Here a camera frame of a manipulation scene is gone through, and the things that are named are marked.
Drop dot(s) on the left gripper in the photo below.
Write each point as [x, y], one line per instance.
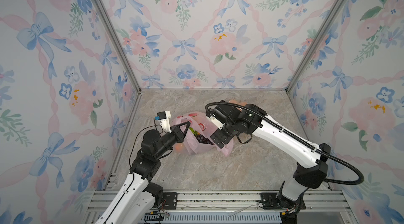
[177, 133]

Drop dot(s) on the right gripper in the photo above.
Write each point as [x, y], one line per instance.
[223, 138]

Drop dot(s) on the pink plastic bag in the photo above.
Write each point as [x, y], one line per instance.
[200, 123]

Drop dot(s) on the purple grape bunch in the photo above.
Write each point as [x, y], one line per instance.
[201, 139]

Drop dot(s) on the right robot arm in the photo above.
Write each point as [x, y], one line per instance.
[232, 120]

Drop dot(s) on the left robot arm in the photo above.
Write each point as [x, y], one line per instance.
[139, 195]

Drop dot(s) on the pink fruit plate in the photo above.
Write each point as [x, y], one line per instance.
[238, 102]

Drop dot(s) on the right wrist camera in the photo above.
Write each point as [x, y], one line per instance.
[217, 118]

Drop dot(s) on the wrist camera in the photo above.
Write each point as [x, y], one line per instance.
[163, 118]
[217, 118]

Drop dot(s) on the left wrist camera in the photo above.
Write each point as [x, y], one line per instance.
[163, 118]

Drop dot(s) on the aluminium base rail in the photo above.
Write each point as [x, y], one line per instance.
[245, 207]

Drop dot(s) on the left corner aluminium post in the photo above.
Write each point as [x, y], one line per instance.
[108, 25]

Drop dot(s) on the corner aluminium post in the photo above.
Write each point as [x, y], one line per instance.
[108, 25]
[336, 7]

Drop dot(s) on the right corner aluminium post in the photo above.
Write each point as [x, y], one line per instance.
[336, 7]

